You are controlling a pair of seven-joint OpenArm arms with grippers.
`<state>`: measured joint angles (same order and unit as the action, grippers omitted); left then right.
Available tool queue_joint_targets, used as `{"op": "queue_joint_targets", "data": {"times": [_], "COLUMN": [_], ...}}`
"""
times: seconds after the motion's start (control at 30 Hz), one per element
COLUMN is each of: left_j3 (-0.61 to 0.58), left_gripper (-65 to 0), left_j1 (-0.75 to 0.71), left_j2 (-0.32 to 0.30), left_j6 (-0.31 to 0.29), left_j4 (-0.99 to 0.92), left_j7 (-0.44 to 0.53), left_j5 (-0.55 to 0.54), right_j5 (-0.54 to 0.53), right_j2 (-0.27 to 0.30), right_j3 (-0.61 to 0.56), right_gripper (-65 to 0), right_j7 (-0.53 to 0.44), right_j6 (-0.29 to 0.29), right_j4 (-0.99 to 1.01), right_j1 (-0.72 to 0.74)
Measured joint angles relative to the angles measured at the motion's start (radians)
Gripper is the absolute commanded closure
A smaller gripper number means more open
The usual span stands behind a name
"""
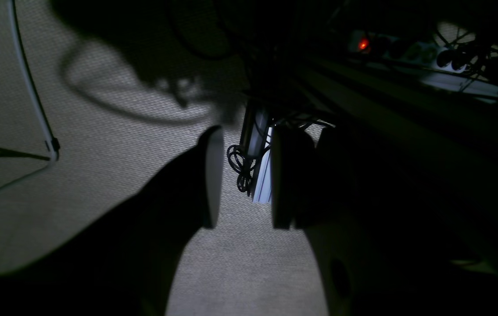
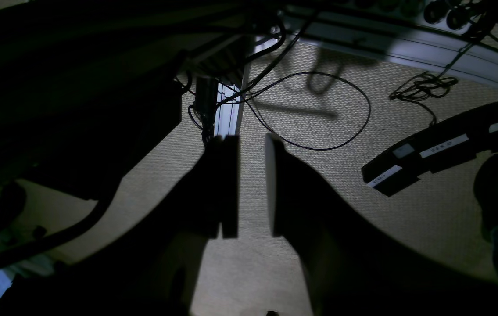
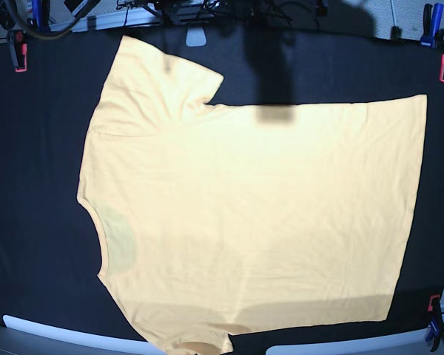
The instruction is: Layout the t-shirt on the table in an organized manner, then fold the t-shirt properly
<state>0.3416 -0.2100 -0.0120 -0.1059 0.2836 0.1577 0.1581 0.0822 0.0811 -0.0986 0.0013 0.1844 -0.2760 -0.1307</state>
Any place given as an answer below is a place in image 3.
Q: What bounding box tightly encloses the blue clamp top right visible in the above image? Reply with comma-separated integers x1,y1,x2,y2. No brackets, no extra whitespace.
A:
420,2,444,48

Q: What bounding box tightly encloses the yellow t-shirt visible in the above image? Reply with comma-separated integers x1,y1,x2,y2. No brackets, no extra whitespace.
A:
77,36,428,354

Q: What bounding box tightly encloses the blue clamp top left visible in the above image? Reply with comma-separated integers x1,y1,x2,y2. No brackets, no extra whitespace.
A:
31,0,50,31

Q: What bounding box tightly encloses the black cable bundle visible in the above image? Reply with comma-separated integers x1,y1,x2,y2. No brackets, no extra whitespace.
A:
114,0,330,29

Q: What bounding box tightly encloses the grey tag on cloth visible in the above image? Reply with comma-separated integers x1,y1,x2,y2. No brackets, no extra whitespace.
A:
185,26,207,47

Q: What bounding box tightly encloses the black table cloth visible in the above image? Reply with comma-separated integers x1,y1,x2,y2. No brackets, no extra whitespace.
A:
0,27,444,354

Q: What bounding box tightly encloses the red black clamp left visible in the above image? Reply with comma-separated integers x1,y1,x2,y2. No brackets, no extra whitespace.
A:
7,30,27,72

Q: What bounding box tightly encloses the red blue clamp bottom right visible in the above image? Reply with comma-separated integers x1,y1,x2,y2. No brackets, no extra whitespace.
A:
425,294,444,352

